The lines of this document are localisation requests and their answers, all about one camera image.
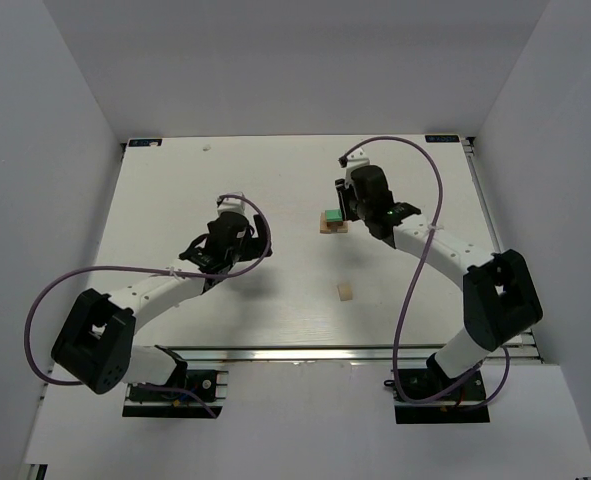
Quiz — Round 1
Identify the green block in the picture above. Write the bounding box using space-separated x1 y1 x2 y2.
324 209 343 223

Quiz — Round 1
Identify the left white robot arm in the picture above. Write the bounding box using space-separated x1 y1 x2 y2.
51 210 272 395

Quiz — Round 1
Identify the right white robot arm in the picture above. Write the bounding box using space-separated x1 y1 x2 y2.
335 160 543 383

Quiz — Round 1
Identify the small light wood block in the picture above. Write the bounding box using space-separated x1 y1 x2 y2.
337 283 353 302

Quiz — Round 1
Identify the right blue corner label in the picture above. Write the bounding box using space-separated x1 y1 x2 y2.
424 134 460 143

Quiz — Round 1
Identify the blue corner label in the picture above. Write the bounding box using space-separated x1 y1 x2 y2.
424 134 460 143
127 138 162 148

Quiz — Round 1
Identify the left blue corner label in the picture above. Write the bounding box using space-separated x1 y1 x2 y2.
127 138 162 148

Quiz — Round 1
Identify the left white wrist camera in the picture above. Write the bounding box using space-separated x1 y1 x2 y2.
216 192 246 216

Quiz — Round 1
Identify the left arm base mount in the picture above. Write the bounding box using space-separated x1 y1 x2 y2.
122 347 225 419

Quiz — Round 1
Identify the aluminium frame rail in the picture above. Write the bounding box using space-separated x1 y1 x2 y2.
461 137 543 350

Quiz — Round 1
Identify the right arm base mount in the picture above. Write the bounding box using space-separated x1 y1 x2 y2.
383 368 490 425

